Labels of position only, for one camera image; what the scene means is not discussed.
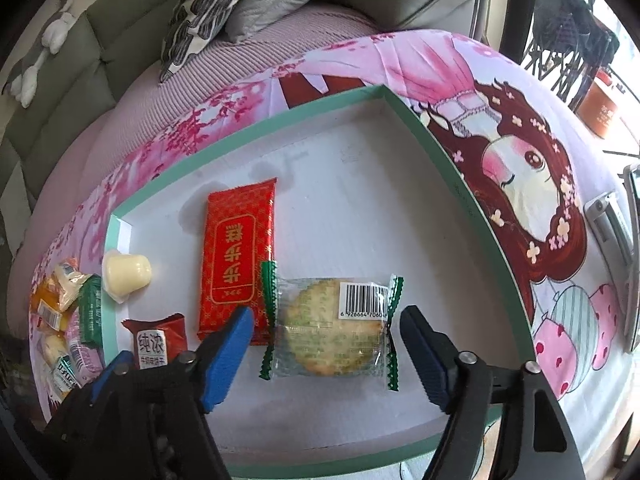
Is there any clear bread snack packet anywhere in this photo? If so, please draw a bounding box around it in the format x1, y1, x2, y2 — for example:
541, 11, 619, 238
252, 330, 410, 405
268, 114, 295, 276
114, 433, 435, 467
53, 258, 90, 312

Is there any black drying rack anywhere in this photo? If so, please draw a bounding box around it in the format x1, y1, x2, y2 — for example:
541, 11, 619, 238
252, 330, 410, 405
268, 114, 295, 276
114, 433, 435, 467
524, 0, 620, 110

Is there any grey white plush toy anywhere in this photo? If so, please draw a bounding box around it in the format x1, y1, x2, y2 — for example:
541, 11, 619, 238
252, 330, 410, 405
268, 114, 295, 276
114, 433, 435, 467
1, 0, 77, 108

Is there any silver metal object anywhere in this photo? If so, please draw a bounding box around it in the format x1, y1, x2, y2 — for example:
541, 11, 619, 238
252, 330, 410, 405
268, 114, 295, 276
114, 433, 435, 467
584, 166, 639, 353

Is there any pink snack packet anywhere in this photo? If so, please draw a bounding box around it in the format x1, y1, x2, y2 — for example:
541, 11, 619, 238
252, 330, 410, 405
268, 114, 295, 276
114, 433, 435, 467
65, 330, 103, 386

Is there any black white patterned pillow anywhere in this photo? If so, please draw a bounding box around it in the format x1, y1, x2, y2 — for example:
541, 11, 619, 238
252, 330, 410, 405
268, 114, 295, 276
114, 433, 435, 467
160, 0, 241, 84

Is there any orange container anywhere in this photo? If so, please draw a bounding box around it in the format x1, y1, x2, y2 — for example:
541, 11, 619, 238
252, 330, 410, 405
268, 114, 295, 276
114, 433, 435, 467
577, 68, 620, 139

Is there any green snack packet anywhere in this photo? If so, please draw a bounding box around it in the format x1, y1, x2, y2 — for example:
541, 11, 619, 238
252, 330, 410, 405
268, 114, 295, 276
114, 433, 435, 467
77, 274, 103, 349

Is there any grey sofa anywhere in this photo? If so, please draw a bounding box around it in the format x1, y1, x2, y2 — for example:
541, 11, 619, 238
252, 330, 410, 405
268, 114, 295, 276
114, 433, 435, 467
0, 0, 499, 241

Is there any pink anime tablecloth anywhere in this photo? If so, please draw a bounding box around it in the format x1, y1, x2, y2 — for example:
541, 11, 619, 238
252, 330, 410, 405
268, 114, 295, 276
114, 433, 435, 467
34, 30, 634, 462

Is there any pink striped seat cover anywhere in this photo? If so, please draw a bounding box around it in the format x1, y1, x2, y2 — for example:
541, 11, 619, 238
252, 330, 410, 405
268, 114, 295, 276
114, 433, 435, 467
2, 4, 377, 339

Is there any round cracker clear packet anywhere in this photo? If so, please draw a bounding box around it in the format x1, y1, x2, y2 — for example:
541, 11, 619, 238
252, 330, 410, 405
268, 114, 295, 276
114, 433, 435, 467
259, 261, 405, 391

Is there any long red snack packet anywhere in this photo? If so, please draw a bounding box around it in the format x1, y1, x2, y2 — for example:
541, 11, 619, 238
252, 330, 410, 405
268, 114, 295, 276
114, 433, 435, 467
198, 178, 277, 346

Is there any small red brown packet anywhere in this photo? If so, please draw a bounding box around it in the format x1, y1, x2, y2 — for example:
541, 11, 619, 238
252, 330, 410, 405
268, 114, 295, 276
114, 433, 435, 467
122, 313, 188, 370

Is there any teal white tray box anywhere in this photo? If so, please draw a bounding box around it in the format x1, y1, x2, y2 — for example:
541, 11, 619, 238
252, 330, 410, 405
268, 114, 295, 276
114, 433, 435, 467
102, 87, 534, 479

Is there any orange jelly packet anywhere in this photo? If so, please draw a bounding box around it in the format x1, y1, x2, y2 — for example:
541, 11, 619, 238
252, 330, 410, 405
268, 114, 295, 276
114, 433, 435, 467
29, 278, 68, 333

